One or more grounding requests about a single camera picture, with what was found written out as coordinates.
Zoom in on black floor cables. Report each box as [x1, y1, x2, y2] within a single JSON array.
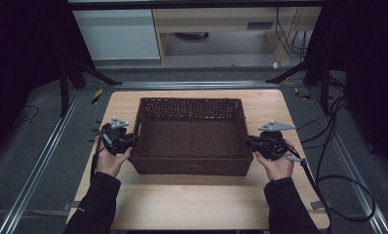
[[295, 96, 376, 223]]

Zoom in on person's left hand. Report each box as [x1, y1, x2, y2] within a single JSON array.
[[95, 145, 133, 178]]

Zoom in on thin looped floor cable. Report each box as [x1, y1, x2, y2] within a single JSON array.
[[18, 104, 40, 124]]

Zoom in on hanging black cable bundle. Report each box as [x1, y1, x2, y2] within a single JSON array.
[[274, 7, 313, 59]]

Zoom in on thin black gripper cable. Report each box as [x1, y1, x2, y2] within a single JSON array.
[[90, 136, 107, 183]]

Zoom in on brown woven basket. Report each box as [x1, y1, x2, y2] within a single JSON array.
[[129, 97, 254, 177]]

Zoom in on light wooden desk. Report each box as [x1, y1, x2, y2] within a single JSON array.
[[152, 7, 323, 64]]

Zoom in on black metal stand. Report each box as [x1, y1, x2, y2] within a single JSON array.
[[265, 55, 332, 115], [58, 55, 123, 117]]

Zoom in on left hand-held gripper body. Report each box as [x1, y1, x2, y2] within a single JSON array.
[[97, 116, 135, 155]]

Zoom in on dark object under desk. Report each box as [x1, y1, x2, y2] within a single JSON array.
[[175, 31, 210, 41]]

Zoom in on white cabinet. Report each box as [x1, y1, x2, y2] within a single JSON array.
[[72, 9, 161, 61]]

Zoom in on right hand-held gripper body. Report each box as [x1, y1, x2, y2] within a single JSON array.
[[254, 120, 296, 161]]

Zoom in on grey table bracket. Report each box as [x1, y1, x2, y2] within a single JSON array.
[[310, 200, 333, 211], [62, 200, 83, 212]]

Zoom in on person's right hand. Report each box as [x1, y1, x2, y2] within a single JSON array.
[[253, 139, 295, 181]]

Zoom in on metal floor rail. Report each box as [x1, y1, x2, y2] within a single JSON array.
[[307, 87, 388, 234], [0, 87, 83, 234], [112, 81, 281, 91]]

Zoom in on yellow black tape strip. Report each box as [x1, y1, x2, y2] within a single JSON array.
[[91, 88, 103, 105], [293, 87, 312, 101]]

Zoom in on grey desk label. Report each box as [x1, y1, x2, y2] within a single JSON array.
[[247, 21, 274, 31]]

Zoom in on black curtain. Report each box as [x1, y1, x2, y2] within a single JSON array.
[[0, 0, 96, 157], [312, 0, 388, 176]]

